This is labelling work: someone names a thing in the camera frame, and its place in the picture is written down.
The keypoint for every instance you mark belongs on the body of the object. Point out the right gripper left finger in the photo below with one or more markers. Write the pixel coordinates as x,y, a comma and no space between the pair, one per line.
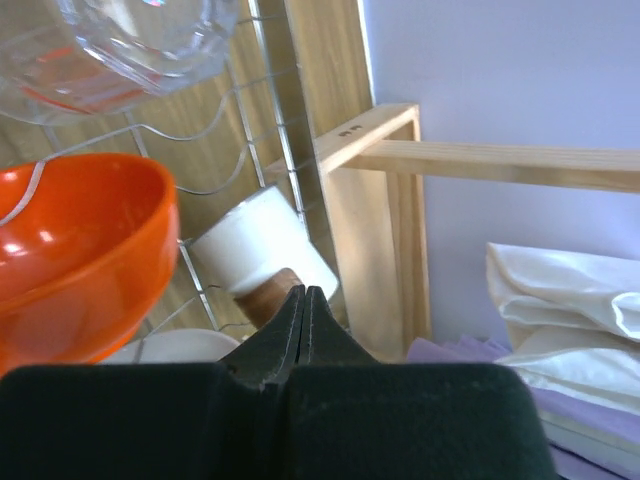
153,421

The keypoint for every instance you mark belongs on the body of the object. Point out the wooden clothes rack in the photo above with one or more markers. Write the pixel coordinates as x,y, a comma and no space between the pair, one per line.
368,174

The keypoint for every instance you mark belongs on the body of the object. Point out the orange bowl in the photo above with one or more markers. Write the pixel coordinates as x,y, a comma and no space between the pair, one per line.
84,256

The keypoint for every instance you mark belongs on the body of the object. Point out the steel cup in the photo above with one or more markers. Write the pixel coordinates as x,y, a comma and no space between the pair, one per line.
258,251

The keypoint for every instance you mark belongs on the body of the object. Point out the clear plastic cup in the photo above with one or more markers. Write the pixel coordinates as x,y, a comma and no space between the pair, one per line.
65,59

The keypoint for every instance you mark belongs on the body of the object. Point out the lavender towel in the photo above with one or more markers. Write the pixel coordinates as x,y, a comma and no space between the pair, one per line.
587,441

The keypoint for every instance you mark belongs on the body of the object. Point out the metal two-tier dish rack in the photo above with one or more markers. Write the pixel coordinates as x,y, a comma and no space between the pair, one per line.
202,132

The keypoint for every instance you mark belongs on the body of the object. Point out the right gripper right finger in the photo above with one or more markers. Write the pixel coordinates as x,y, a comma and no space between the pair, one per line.
407,421

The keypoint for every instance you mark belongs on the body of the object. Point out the white cloth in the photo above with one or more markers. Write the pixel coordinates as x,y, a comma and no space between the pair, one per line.
572,320

